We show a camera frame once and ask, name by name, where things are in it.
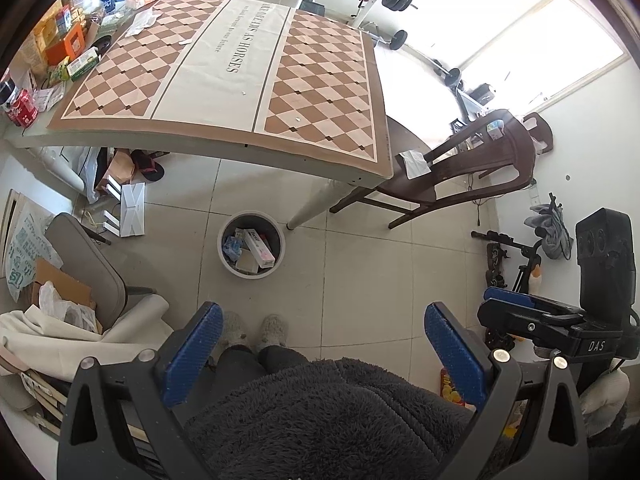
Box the white tissue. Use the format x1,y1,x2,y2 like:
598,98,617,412
395,150,431,179

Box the bright window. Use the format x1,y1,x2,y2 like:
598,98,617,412
460,0,628,111

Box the brown cardboard box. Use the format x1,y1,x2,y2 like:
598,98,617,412
30,259,99,333

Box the wooden slats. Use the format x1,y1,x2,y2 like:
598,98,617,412
20,367,68,438

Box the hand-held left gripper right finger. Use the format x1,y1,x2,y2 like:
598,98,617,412
424,301,590,480

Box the white leaflet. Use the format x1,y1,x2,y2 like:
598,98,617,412
34,82,67,112

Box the black tripod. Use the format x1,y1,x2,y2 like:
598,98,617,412
471,230,543,296

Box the beige cloth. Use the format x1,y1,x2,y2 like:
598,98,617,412
0,292,176,376

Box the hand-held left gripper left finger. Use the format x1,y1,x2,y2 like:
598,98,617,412
56,301,224,480

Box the white pillow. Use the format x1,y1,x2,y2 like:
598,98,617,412
580,371,631,417

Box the green printed white sack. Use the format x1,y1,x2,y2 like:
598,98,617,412
4,209,64,303

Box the green white box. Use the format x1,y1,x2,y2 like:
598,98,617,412
66,46,101,82

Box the red soda can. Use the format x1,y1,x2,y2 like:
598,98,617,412
7,88,39,128

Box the long white carton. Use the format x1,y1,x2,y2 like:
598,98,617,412
235,228,277,269

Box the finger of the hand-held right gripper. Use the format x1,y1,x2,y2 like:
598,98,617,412
484,287,583,317
477,301,584,344

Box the white pipe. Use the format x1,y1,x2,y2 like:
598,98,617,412
27,147,83,193

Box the checkered brown tablecloth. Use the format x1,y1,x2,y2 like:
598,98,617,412
47,0,391,163

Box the grey cloth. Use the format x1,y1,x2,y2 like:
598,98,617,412
524,191,574,261

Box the orange box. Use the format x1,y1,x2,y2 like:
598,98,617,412
44,25,86,66

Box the grey chair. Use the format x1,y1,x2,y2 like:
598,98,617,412
44,212,157,333

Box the brown open carton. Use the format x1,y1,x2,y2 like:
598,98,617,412
106,151,135,186

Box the red snack box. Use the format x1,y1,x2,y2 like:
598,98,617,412
439,367,468,407

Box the red black slipper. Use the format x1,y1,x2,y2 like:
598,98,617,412
131,152,166,183

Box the blue wrapper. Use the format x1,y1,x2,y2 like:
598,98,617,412
222,234,247,262

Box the white round trash bin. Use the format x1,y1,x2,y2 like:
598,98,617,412
217,211,287,280

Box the person's dark pants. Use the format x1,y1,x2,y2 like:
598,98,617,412
207,344,308,381

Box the white paper sheet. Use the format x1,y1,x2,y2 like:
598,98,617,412
124,9,161,38

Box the green snack packet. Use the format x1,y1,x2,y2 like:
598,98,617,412
47,57,71,86

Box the person's fuzzy grey slipper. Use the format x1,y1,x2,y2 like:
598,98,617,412
219,310,252,352
255,314,290,347

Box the dark wooden chair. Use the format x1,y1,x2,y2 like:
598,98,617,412
521,111,555,153
330,109,536,231

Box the checkered tablecloth table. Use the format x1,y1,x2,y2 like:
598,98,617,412
5,0,393,233

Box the crumpled white plastic bag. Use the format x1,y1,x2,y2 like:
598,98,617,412
39,280,97,333

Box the yellow carton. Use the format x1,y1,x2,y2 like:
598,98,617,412
31,4,72,61

